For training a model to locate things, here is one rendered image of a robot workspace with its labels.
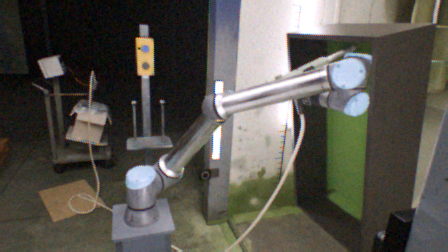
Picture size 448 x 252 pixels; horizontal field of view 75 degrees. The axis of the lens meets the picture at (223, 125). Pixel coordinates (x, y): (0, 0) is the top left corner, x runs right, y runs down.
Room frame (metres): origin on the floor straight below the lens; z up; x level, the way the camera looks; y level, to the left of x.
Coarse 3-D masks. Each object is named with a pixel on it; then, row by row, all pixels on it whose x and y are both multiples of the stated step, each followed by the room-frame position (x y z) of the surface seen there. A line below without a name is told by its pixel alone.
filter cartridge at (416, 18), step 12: (420, 0) 2.39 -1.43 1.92; (432, 0) 2.31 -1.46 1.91; (444, 0) 2.28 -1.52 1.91; (420, 12) 2.37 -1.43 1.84; (432, 12) 2.30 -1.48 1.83; (444, 12) 2.26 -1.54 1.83; (444, 24) 2.26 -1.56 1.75; (444, 36) 2.25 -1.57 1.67; (444, 48) 2.25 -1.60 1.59; (432, 60) 2.26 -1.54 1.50; (444, 60) 2.25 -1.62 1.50; (432, 72) 2.26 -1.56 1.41; (444, 72) 2.26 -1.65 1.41; (432, 84) 2.26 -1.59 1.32; (444, 84) 2.29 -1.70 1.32
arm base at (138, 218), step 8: (128, 208) 1.31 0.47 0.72; (144, 208) 1.30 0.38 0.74; (152, 208) 1.33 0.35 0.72; (128, 216) 1.30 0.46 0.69; (136, 216) 1.28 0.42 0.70; (144, 216) 1.29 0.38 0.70; (152, 216) 1.31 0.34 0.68; (128, 224) 1.28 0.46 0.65; (136, 224) 1.27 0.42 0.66; (144, 224) 1.28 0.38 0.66; (152, 224) 1.30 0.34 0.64
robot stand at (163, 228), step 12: (120, 216) 1.36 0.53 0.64; (168, 216) 1.38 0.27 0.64; (120, 228) 1.26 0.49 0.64; (132, 228) 1.26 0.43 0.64; (144, 228) 1.27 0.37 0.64; (156, 228) 1.27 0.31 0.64; (168, 228) 1.28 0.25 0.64; (120, 240) 1.18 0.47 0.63; (132, 240) 1.21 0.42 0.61; (144, 240) 1.23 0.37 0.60; (156, 240) 1.25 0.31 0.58; (168, 240) 1.29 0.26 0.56
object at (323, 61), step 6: (348, 48) 1.45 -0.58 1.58; (354, 48) 1.46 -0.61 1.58; (336, 54) 1.42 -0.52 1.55; (342, 54) 1.43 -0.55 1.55; (318, 60) 1.38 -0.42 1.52; (324, 60) 1.38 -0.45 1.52; (330, 60) 1.41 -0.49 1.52; (306, 66) 1.35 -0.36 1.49; (318, 66) 1.36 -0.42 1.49; (288, 72) 1.34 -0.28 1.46; (294, 72) 1.32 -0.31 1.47; (300, 72) 1.32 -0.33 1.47; (276, 78) 1.29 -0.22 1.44; (294, 102) 1.36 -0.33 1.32; (300, 102) 1.34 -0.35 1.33; (300, 108) 1.34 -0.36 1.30; (300, 114) 1.35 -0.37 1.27
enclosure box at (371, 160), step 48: (288, 48) 1.74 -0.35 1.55; (336, 48) 1.88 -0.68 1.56; (384, 48) 1.22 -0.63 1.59; (432, 48) 1.35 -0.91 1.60; (384, 96) 1.25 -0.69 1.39; (336, 144) 1.93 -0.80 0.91; (384, 144) 1.28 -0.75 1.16; (336, 192) 1.94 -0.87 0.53; (384, 192) 1.32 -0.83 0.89; (336, 240) 1.48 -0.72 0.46
